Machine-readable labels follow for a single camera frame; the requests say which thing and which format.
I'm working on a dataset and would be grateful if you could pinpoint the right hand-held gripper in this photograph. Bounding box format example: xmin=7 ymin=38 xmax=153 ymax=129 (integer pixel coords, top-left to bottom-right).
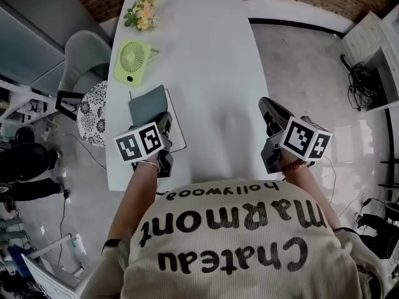
xmin=258 ymin=97 xmax=333 ymax=174

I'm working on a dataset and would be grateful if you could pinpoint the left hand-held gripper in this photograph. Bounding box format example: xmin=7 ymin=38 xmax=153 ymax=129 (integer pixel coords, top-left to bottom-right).
xmin=113 ymin=111 xmax=174 ymax=179

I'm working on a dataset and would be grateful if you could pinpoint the grey notebook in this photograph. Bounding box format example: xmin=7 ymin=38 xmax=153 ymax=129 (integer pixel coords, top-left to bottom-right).
xmin=128 ymin=85 xmax=187 ymax=153

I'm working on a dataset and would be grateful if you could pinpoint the person's right forearm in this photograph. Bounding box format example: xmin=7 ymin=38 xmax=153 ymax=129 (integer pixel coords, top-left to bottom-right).
xmin=282 ymin=154 xmax=342 ymax=230

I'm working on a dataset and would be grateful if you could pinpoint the person's left forearm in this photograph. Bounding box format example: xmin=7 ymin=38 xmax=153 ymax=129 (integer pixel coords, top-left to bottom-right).
xmin=107 ymin=158 xmax=161 ymax=249

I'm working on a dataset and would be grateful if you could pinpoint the black white floral cushion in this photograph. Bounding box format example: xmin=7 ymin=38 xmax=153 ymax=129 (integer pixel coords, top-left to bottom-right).
xmin=76 ymin=80 xmax=108 ymax=148

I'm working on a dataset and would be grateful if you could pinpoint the green desk fan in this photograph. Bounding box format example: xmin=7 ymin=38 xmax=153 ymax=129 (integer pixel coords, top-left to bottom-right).
xmin=113 ymin=39 xmax=161 ymax=88

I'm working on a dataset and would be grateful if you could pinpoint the grey armchair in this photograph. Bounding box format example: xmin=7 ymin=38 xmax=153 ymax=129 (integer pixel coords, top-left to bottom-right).
xmin=58 ymin=31 xmax=112 ymax=105

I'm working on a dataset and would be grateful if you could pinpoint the white shelf rack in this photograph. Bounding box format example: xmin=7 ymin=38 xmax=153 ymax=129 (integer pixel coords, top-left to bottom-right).
xmin=0 ymin=78 xmax=60 ymax=125

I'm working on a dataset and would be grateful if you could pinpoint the white cabinet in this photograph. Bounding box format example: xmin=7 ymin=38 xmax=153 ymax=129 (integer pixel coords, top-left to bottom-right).
xmin=340 ymin=4 xmax=399 ymax=112

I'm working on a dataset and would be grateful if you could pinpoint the yellow flower bouquet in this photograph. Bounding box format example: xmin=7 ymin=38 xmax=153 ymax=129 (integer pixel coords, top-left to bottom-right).
xmin=123 ymin=0 xmax=160 ymax=32

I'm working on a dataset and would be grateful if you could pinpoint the cream printed sweater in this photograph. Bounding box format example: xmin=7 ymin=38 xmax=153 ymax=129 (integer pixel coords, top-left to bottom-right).
xmin=77 ymin=178 xmax=399 ymax=299

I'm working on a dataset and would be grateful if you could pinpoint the white board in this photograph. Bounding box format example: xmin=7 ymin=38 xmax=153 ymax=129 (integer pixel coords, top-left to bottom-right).
xmin=20 ymin=234 xmax=82 ymax=299

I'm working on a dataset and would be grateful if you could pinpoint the silver bracelet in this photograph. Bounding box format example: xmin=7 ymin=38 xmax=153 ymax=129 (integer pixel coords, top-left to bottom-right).
xmin=137 ymin=159 xmax=161 ymax=173

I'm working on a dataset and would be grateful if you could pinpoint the red bracelet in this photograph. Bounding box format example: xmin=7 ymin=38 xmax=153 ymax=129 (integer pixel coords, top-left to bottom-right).
xmin=282 ymin=161 xmax=309 ymax=174

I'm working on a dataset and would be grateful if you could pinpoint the tangle of black cables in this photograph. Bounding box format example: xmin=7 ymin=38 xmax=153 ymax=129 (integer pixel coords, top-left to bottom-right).
xmin=340 ymin=54 xmax=388 ymax=112

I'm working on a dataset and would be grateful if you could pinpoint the black floor cable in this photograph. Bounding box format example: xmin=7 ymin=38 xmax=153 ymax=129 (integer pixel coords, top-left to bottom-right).
xmin=58 ymin=187 xmax=71 ymax=240

